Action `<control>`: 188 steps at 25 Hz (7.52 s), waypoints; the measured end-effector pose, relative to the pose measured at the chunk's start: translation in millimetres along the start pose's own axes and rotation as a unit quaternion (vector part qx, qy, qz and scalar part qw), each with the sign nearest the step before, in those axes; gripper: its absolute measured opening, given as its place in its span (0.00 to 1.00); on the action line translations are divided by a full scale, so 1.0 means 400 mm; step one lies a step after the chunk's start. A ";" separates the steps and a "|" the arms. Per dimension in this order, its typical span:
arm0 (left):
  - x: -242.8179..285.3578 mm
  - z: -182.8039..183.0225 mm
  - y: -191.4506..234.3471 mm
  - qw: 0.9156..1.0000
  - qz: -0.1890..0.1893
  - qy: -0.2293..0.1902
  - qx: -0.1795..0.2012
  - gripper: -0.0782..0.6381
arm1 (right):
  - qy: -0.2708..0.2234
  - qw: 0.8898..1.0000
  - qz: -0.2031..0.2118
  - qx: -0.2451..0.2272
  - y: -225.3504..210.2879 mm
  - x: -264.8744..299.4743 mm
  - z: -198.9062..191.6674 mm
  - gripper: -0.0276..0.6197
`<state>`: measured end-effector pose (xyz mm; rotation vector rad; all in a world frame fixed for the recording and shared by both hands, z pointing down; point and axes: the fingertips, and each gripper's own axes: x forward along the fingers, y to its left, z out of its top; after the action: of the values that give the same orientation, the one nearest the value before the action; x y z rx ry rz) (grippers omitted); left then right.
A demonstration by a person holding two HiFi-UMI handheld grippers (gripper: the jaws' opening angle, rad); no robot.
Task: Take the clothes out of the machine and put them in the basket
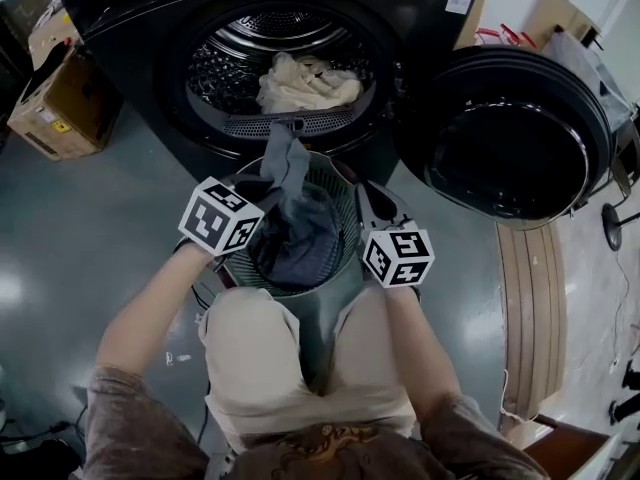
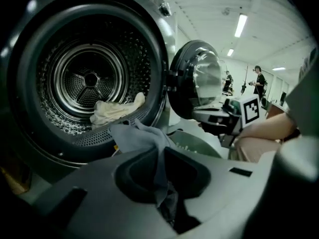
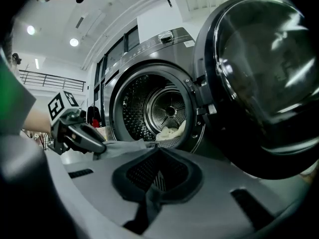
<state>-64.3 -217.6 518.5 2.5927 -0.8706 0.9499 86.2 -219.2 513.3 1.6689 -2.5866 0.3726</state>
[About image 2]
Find dark blue garment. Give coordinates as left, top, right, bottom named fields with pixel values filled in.
left=109, top=118, right=203, bottom=234

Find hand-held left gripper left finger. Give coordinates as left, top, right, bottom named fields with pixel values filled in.
left=29, top=145, right=180, bottom=239

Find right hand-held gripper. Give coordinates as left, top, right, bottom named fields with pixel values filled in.
left=193, top=94, right=262, bottom=149

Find pale green laundry basket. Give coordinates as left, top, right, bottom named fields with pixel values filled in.
left=166, top=129, right=223, bottom=159

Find large brown cardboard box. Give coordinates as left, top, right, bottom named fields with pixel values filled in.
left=0, top=164, right=33, bottom=196

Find black washing machine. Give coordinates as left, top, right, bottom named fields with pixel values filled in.
left=0, top=0, right=181, bottom=176

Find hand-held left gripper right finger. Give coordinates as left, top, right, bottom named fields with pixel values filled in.
left=163, top=145, right=279, bottom=236

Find round black glass door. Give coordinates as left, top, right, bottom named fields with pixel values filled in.
left=167, top=40, right=223, bottom=120

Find cream clothes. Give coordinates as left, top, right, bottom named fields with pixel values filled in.
left=89, top=92, right=146, bottom=131

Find person's right forearm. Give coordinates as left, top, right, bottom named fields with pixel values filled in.
left=236, top=111, right=298, bottom=144

